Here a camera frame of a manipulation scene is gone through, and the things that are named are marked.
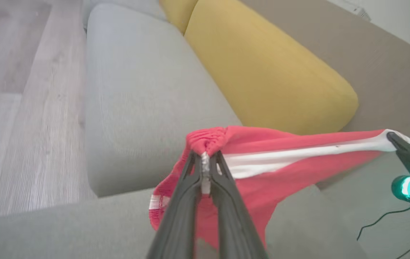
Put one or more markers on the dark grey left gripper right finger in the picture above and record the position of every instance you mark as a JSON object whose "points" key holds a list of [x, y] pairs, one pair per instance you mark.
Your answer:
{"points": [[233, 223]]}

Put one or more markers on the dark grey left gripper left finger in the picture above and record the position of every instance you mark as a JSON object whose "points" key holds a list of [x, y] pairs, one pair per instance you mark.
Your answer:
{"points": [[180, 223]]}

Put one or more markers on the red shorts with white stripe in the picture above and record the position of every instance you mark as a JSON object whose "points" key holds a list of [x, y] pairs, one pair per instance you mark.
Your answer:
{"points": [[280, 151]]}

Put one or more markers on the taupe sofa backrest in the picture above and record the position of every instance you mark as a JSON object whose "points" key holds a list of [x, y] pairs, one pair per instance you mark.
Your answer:
{"points": [[388, 72]]}

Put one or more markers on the large grey sofa seat cushion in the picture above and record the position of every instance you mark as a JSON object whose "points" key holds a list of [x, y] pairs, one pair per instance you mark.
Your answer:
{"points": [[46, 233]]}

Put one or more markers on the large yellow back cushion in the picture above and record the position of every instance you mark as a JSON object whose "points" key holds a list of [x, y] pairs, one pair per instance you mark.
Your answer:
{"points": [[262, 64]]}

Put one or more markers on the small yellow back cushion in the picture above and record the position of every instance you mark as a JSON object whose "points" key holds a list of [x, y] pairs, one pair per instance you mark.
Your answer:
{"points": [[178, 12]]}

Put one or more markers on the white wall socket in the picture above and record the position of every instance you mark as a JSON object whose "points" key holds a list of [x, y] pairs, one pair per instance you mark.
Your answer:
{"points": [[359, 11]]}

